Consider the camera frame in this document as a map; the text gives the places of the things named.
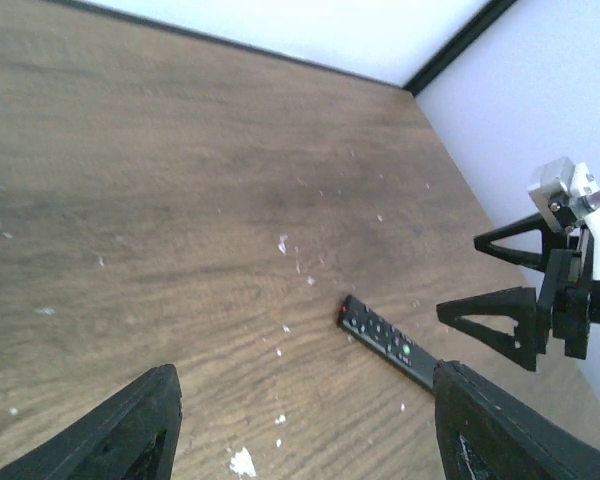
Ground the black cage frame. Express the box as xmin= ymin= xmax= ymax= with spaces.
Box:
xmin=64 ymin=0 xmax=514 ymax=96

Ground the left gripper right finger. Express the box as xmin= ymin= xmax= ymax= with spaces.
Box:
xmin=433 ymin=361 xmax=600 ymax=479

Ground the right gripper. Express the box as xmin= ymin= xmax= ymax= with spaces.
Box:
xmin=435 ymin=211 xmax=594 ymax=372

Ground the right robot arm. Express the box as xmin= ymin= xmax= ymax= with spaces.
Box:
xmin=436 ymin=214 xmax=600 ymax=372

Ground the black remote control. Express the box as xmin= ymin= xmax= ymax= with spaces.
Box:
xmin=336 ymin=295 xmax=437 ymax=393

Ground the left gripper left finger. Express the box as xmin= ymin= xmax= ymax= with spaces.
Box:
xmin=0 ymin=364 xmax=182 ymax=479

